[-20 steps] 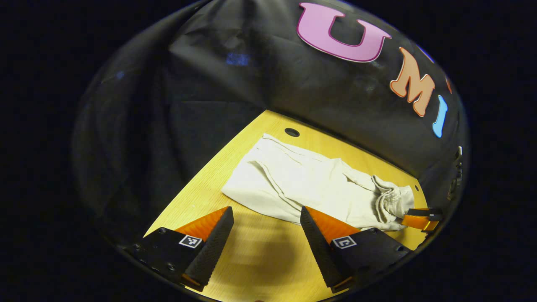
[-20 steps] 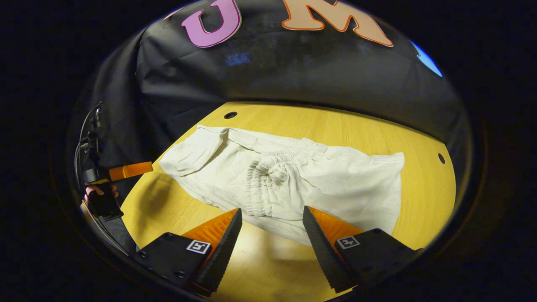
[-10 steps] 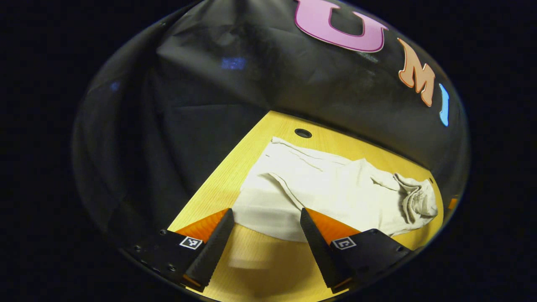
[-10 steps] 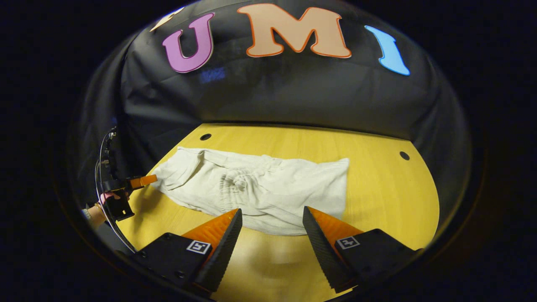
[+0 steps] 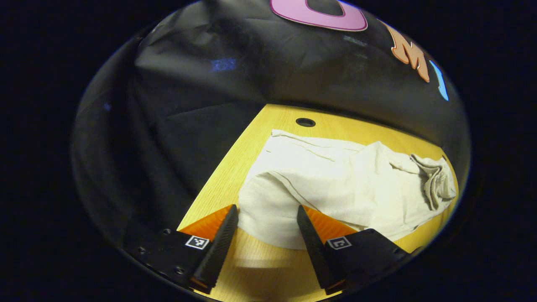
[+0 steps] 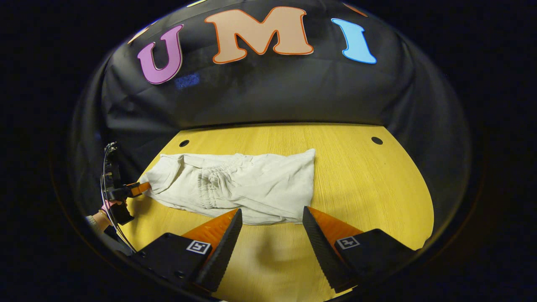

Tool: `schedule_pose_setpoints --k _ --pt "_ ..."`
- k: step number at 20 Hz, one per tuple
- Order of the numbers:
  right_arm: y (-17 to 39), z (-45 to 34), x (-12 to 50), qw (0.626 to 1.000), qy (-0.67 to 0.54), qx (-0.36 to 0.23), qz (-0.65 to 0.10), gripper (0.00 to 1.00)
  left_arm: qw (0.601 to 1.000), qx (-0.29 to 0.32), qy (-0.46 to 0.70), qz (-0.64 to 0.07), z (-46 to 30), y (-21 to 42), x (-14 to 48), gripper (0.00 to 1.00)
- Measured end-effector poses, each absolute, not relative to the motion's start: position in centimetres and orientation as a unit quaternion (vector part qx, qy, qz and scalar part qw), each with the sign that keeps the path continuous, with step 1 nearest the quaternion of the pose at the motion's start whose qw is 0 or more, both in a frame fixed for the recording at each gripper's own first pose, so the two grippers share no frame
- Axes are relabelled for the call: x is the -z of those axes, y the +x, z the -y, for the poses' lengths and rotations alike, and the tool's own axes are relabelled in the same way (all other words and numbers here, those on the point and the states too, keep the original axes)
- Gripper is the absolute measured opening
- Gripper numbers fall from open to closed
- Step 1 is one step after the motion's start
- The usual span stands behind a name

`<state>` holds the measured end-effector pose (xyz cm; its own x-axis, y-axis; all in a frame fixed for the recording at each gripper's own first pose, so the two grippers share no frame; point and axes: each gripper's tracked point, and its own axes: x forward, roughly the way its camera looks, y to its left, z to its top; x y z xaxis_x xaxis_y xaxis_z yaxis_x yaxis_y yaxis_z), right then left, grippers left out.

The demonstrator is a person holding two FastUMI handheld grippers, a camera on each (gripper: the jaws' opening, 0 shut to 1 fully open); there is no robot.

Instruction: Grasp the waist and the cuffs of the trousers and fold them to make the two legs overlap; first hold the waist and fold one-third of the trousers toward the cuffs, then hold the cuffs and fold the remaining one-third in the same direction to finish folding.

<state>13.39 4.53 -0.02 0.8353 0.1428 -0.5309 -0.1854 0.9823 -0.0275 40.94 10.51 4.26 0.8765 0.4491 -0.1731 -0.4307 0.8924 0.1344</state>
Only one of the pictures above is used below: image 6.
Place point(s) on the white jeans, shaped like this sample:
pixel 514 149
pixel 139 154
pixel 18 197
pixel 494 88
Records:
pixel 260 184

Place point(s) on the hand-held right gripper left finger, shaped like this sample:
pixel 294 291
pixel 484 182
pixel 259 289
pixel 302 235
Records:
pixel 222 251

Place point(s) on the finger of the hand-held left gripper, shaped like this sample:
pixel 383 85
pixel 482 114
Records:
pixel 140 188

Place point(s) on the black backdrop cloth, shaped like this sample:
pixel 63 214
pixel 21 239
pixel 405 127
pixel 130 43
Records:
pixel 293 92

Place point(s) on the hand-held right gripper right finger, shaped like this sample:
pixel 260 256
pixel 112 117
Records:
pixel 321 251

